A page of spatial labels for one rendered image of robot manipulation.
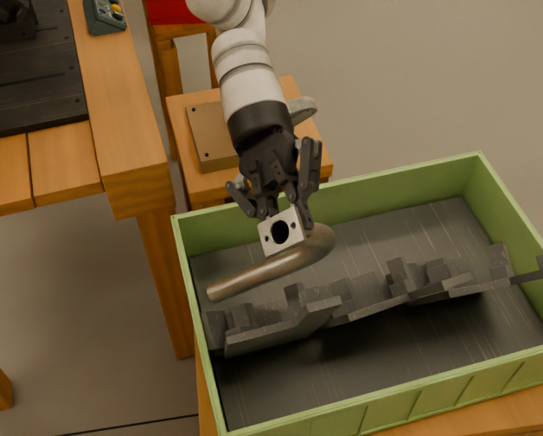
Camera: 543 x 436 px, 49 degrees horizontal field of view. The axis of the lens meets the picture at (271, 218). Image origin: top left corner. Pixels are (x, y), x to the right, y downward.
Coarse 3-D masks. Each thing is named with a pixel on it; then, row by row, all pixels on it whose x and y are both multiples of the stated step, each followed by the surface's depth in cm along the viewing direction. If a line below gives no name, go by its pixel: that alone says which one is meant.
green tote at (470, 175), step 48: (336, 192) 113; (384, 192) 117; (432, 192) 122; (480, 192) 118; (192, 240) 112; (240, 240) 117; (528, 240) 106; (192, 288) 98; (528, 288) 109; (432, 384) 88; (480, 384) 96; (528, 384) 102; (240, 432) 83; (288, 432) 88; (336, 432) 94
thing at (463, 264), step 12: (456, 264) 104; (468, 264) 105; (540, 264) 82; (420, 276) 103; (516, 276) 88; (528, 276) 85; (540, 276) 82; (456, 288) 104; (468, 288) 89; (480, 288) 90; (492, 288) 90; (420, 300) 101; (432, 300) 95
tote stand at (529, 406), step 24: (456, 408) 102; (480, 408) 102; (504, 408) 102; (528, 408) 102; (216, 432) 100; (384, 432) 100; (408, 432) 100; (432, 432) 100; (456, 432) 100; (480, 432) 100; (504, 432) 101; (528, 432) 104
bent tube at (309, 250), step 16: (288, 208) 65; (272, 224) 66; (288, 224) 65; (320, 224) 70; (272, 240) 66; (288, 240) 65; (304, 240) 64; (320, 240) 70; (288, 256) 80; (304, 256) 79; (320, 256) 77; (240, 272) 85; (256, 272) 83; (272, 272) 82; (288, 272) 81; (208, 288) 87; (224, 288) 85; (240, 288) 84
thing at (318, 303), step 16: (320, 288) 76; (272, 304) 99; (304, 304) 77; (320, 304) 74; (336, 304) 74; (272, 320) 99; (304, 320) 80; (320, 320) 85; (240, 336) 83; (256, 336) 84; (272, 336) 87; (288, 336) 93; (304, 336) 100; (224, 352) 97; (240, 352) 98
